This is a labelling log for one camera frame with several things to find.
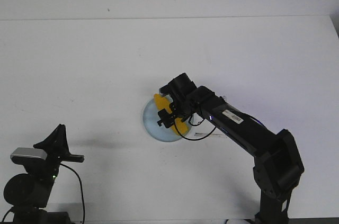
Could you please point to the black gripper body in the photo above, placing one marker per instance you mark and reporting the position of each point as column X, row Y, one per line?
column 181, row 86

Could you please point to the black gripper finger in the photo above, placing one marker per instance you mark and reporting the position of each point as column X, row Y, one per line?
column 52, row 144
column 163, row 113
column 166, row 121
column 63, row 140

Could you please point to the yellow toy corn cob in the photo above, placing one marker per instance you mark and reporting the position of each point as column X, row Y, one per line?
column 164, row 103

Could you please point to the light blue round plate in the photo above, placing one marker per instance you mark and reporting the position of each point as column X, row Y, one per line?
column 160, row 133

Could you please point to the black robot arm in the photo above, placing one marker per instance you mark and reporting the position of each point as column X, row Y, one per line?
column 277, row 162
column 28, row 193

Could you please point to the clear tape strip horizontal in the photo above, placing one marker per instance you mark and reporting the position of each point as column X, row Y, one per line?
column 214, row 135

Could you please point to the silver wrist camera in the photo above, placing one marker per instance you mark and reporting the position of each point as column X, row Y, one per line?
column 22, row 155
column 163, row 91

